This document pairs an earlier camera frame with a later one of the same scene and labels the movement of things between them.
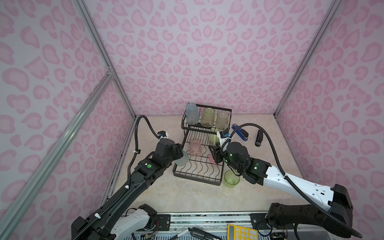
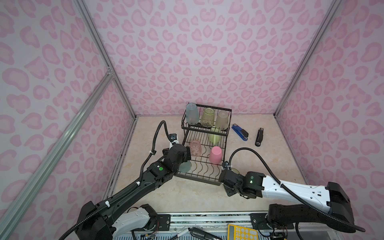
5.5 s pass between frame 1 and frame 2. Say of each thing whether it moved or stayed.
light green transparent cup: stayed
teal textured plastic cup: stayed
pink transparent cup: stayed
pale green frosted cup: stayed
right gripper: moved
